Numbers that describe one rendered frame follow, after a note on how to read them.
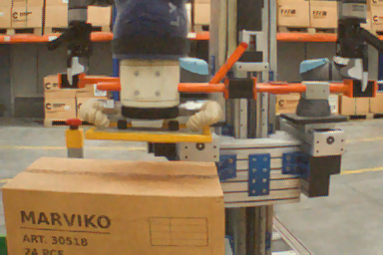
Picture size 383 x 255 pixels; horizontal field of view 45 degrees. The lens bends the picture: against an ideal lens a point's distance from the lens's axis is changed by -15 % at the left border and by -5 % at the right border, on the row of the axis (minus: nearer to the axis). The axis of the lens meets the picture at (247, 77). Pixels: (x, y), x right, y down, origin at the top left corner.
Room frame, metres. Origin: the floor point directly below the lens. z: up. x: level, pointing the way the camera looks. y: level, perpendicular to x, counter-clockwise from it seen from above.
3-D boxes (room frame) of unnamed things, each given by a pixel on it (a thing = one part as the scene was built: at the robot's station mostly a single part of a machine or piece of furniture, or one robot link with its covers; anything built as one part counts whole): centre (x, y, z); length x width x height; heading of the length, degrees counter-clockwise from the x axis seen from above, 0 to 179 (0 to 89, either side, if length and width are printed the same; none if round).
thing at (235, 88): (1.42, 0.02, 1.20); 0.10 x 0.08 x 0.06; 6
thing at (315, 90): (1.44, -0.19, 1.19); 0.07 x 0.07 x 0.04; 6
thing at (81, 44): (1.62, 0.57, 1.34); 0.09 x 0.08 x 0.12; 97
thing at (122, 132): (1.30, 0.26, 1.10); 0.34 x 0.10 x 0.05; 96
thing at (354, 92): (1.45, -0.33, 1.20); 0.08 x 0.07 x 0.05; 96
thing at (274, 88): (1.53, 0.09, 1.20); 0.93 x 0.30 x 0.04; 96
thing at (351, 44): (1.46, -0.30, 1.34); 0.09 x 0.08 x 0.12; 95
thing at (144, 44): (1.39, 0.27, 1.32); 0.23 x 0.23 x 0.04
